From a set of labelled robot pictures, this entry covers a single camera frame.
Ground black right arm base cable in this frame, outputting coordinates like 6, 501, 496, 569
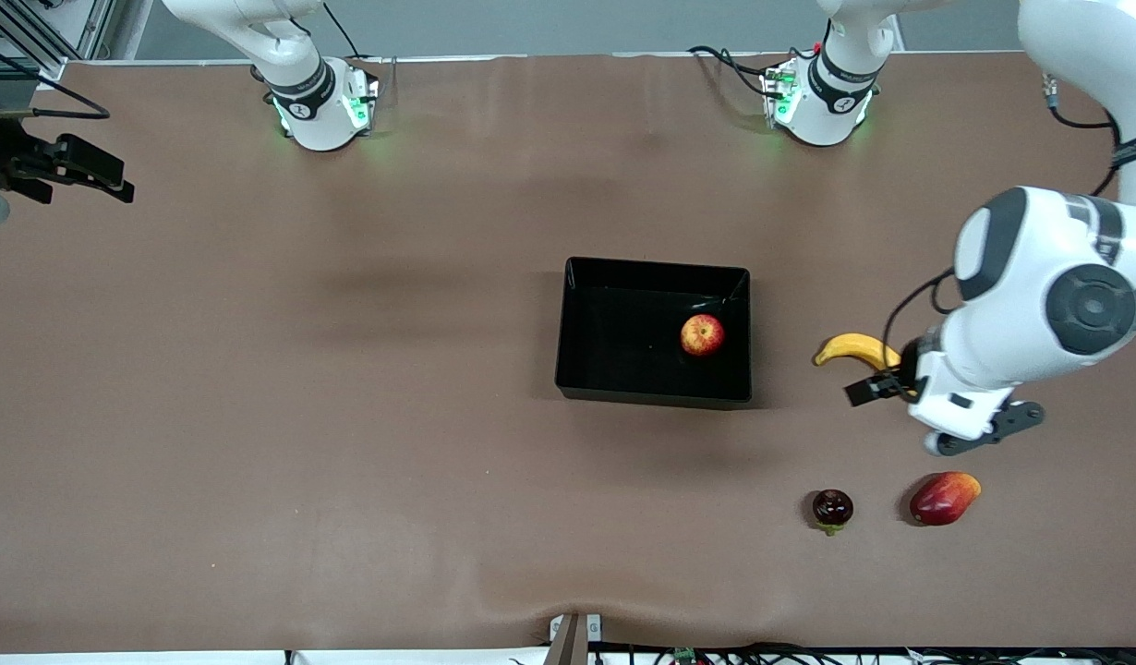
323, 0, 362, 59

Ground red yellow mango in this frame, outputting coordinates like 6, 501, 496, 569
909, 471, 983, 527

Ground black left arm base cable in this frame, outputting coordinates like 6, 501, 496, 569
688, 44, 777, 98

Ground black arm base cable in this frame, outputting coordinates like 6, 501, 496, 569
688, 44, 777, 98
323, 0, 362, 59

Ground red yellow apple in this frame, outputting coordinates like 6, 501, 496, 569
681, 314, 726, 358

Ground table cover cloth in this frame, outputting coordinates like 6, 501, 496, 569
0, 51, 1136, 652

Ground black plastic box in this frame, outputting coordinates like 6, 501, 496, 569
554, 256, 754, 410

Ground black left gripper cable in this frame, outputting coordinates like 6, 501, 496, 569
882, 74, 1132, 375

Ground dark purple mangosteen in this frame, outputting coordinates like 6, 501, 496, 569
812, 489, 855, 537

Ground aluminium frame profile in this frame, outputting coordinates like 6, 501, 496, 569
0, 0, 116, 89

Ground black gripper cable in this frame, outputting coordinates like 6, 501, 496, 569
882, 74, 1132, 375
0, 37, 112, 121

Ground yellow banana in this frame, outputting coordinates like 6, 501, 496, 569
814, 332, 903, 372

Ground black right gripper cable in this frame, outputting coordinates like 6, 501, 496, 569
0, 37, 112, 121

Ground grey metal bracket with post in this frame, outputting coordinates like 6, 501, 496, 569
548, 612, 603, 665

